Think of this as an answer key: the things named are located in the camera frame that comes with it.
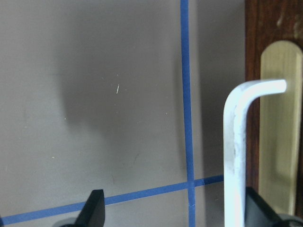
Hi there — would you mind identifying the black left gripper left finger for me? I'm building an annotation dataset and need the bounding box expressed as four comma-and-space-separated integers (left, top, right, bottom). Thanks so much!
75, 190, 105, 227

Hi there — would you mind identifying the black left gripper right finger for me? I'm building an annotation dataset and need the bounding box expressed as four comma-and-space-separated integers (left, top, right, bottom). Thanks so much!
245, 187, 290, 227

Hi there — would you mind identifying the light wooden drawer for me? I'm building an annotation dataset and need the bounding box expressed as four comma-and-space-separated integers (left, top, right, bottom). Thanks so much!
258, 41, 303, 215

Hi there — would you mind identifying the white metal drawer handle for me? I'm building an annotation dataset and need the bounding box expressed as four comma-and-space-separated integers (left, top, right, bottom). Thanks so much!
223, 79, 287, 227

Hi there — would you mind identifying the dark brown wooden cabinet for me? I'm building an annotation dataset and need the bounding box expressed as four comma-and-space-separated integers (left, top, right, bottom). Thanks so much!
244, 0, 303, 190

